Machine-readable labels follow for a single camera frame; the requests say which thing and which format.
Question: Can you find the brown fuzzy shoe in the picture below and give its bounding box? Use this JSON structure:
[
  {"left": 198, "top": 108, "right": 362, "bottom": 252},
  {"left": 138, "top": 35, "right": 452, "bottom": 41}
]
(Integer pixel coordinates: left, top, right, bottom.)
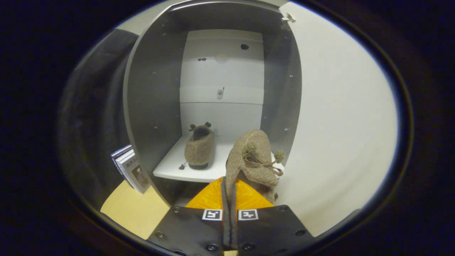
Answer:
[
  {"left": 184, "top": 122, "right": 215, "bottom": 170},
  {"left": 225, "top": 129, "right": 286, "bottom": 214}
]

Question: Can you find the white cover book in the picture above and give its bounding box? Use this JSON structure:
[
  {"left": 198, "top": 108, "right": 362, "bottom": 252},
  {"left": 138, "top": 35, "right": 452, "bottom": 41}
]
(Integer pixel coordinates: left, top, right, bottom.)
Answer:
[
  {"left": 110, "top": 144, "right": 134, "bottom": 178},
  {"left": 117, "top": 149, "right": 151, "bottom": 194}
]

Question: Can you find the white shoe cabinet door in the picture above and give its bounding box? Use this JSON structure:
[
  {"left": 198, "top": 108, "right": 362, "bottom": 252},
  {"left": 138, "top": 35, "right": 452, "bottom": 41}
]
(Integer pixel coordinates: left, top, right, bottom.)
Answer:
[{"left": 274, "top": 2, "right": 398, "bottom": 237}]

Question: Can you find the grey shoe cabinet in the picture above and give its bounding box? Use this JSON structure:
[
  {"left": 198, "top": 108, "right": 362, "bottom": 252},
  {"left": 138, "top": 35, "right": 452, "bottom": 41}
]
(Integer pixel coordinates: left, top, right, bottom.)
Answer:
[{"left": 123, "top": 0, "right": 303, "bottom": 207}]

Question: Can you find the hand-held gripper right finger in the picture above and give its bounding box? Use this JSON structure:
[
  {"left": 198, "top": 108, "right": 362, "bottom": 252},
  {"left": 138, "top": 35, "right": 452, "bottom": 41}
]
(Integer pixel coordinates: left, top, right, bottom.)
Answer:
[{"left": 231, "top": 178, "right": 315, "bottom": 256}]

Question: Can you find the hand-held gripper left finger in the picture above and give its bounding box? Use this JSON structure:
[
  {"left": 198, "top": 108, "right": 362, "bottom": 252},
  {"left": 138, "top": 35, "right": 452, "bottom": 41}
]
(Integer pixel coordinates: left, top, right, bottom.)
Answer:
[{"left": 148, "top": 177, "right": 228, "bottom": 256}]

